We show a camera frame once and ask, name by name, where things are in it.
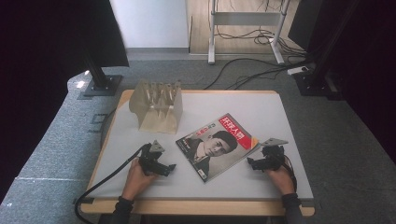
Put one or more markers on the beige magazine rack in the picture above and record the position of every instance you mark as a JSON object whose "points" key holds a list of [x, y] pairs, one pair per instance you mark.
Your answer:
{"points": [[157, 109]]}

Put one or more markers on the grey table mat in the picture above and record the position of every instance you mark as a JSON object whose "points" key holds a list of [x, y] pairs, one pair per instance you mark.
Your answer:
{"points": [[218, 105]]}

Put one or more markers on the dark monitor panel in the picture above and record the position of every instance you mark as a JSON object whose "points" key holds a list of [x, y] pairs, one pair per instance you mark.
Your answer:
{"points": [[306, 25]]}

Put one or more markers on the black curtain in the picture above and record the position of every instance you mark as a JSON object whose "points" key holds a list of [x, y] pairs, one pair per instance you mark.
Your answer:
{"points": [[46, 46]]}

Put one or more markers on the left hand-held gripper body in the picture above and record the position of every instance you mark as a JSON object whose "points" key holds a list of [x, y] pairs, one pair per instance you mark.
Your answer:
{"points": [[150, 157]]}

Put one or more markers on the white power strip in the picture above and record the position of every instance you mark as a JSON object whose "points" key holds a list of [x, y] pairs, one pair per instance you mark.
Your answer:
{"points": [[297, 70]]}

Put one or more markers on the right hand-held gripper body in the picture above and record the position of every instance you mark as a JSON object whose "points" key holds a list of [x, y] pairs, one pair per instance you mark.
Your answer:
{"points": [[273, 154]]}

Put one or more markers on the magazine with portrait cover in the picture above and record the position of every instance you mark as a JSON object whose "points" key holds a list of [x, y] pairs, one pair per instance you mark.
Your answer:
{"points": [[214, 147]]}

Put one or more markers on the person's right hand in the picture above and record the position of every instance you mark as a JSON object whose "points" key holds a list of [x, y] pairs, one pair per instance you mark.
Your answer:
{"points": [[281, 180]]}

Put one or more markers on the wooden table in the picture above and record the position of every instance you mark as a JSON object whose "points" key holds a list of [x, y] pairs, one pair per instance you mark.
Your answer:
{"points": [[186, 208]]}

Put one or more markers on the person's left hand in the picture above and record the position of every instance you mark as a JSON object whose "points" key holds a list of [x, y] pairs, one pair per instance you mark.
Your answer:
{"points": [[137, 180]]}

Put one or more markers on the black metal stand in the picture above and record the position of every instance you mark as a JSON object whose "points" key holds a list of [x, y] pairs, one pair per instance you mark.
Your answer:
{"points": [[317, 77], [101, 81]]}

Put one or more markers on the white metal desk frame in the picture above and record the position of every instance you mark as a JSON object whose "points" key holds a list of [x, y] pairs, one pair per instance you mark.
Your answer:
{"points": [[246, 18]]}

